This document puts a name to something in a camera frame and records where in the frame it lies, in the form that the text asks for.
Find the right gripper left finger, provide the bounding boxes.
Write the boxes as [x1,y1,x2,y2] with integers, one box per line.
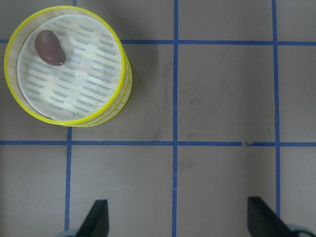
[77,199,109,237]

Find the yellow rimmed bamboo steamer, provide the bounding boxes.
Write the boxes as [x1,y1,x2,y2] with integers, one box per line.
[61,56,133,128]

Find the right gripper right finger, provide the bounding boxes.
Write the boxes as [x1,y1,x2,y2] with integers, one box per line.
[247,197,292,237]

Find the brown rectangular bun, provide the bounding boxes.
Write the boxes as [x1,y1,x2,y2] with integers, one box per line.
[35,30,66,66]

